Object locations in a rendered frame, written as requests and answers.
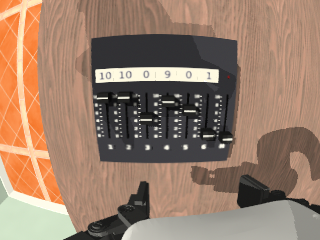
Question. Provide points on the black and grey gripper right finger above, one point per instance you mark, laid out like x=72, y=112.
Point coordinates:
x=252, y=192

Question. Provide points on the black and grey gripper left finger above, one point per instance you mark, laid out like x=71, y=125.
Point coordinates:
x=113, y=227

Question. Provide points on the black lighting desk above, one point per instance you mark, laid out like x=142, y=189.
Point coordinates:
x=159, y=78

